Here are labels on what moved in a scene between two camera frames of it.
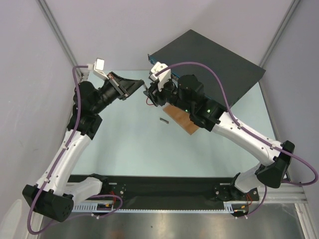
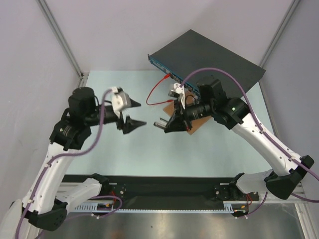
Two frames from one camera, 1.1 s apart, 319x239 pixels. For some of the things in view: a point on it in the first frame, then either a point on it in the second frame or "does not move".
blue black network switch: x=235 y=71 does not move
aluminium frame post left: x=47 y=11 does not move
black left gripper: x=123 y=87 → x=131 y=124
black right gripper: x=154 y=94 → x=179 y=115
